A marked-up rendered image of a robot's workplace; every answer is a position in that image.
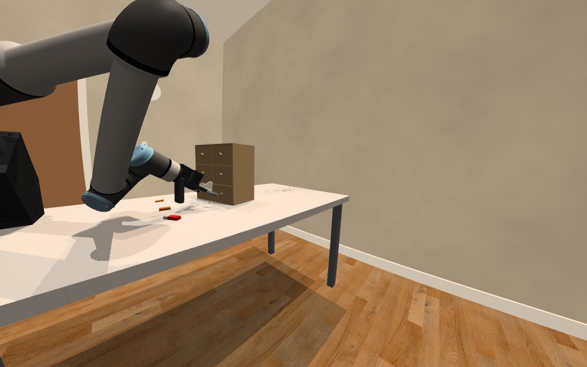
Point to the wooden chest of drawers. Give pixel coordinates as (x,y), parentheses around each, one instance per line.
(242,172)

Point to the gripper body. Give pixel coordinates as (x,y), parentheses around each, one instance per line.
(191,177)

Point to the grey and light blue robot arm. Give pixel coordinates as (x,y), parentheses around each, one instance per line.
(137,48)

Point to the dark brown wooden drawer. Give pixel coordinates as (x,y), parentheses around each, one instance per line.
(222,154)
(222,174)
(204,194)
(225,193)
(206,170)
(204,154)

